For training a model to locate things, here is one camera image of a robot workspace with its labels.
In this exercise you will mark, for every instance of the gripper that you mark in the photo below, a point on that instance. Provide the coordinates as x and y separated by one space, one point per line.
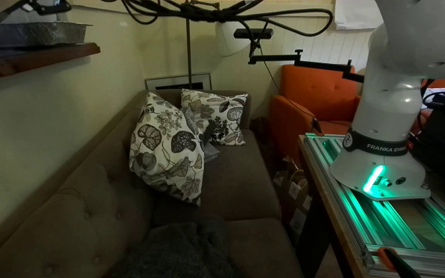
50 7

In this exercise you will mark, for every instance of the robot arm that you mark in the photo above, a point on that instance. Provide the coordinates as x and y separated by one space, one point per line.
392 100

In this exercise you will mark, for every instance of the brown tufted sofa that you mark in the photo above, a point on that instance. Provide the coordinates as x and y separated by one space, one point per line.
238 181

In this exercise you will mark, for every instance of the aluminium foil tray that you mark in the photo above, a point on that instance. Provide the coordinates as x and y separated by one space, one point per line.
33 34

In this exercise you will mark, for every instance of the wooden shelf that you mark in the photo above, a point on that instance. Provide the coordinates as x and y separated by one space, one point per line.
33 60

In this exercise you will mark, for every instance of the framed picture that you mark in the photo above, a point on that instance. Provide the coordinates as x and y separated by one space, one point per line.
160 82

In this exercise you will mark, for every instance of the floor lamp with white shade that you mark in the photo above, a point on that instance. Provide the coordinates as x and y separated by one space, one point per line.
228 40

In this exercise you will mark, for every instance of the large floral pillow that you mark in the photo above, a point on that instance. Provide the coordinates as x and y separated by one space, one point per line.
164 154

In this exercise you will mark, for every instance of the small floral pillow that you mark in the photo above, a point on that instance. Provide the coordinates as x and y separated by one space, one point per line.
222 116

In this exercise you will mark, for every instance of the grey folded cloth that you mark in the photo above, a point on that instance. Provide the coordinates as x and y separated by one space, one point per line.
210 152

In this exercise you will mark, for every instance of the dark grey blanket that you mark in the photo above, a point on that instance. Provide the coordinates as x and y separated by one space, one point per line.
184 251

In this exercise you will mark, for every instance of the orange armchair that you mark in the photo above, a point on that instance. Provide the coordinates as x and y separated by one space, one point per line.
315 92

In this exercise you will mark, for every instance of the white paper sheet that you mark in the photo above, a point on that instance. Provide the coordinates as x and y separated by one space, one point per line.
357 13

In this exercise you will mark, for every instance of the brown paper bags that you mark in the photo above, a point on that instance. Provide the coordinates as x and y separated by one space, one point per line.
296 193

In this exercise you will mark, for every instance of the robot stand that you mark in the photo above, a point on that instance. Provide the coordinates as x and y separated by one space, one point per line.
396 227

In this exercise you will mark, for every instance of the black equipment box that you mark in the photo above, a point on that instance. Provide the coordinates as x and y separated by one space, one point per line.
444 135

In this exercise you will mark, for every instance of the orange and black clamp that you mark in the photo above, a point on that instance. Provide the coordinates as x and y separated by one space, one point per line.
396 262

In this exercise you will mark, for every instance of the camera on mount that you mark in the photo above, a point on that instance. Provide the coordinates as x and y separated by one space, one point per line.
253 33

